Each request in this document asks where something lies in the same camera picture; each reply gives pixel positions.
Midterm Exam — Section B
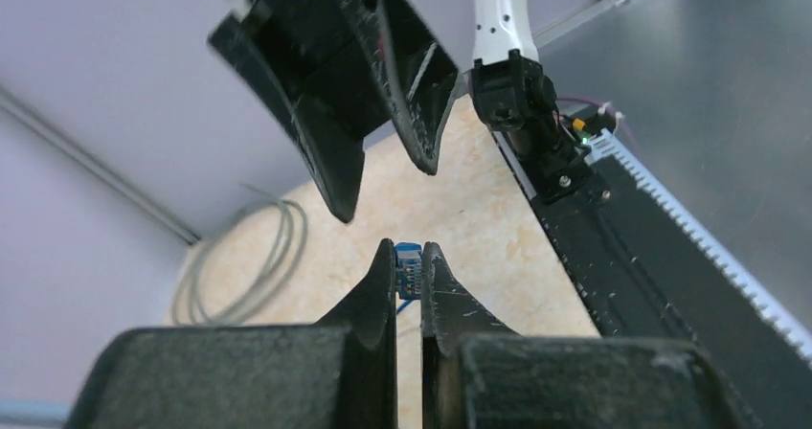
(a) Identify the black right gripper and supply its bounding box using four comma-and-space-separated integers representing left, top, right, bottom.
208, 0, 459, 223

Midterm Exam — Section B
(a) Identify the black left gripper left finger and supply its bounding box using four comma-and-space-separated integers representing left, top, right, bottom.
66, 239, 397, 428

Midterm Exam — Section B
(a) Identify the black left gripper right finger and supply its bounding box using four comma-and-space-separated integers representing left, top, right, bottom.
421, 242, 748, 428

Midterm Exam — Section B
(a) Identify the blue ethernet cable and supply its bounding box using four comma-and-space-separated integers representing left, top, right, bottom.
393, 241, 425, 316

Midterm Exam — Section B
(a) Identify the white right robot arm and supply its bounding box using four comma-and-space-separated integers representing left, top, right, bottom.
208, 0, 591, 223

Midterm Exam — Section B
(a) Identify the coiled grey cable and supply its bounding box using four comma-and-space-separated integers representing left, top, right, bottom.
169, 185, 310, 327

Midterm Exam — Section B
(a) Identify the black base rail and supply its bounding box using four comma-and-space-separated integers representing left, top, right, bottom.
494, 130, 811, 428

